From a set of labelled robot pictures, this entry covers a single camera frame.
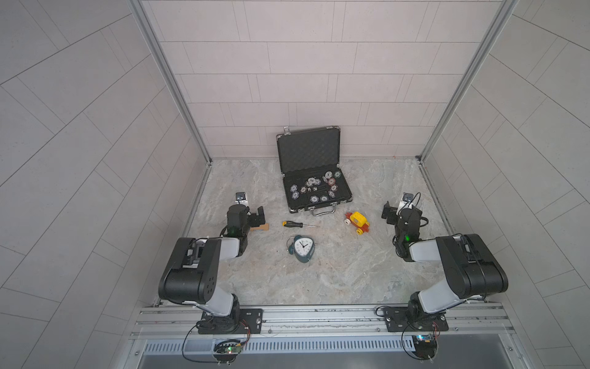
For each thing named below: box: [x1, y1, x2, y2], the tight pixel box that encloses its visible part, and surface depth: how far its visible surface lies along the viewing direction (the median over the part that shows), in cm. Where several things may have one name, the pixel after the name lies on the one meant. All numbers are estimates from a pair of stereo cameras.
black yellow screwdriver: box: [281, 220, 321, 228], surface depth 94 cm
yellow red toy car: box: [344, 211, 371, 236], surface depth 91 cm
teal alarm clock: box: [286, 235, 317, 263], surface depth 85 cm
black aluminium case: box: [275, 126, 353, 217], surface depth 104 cm
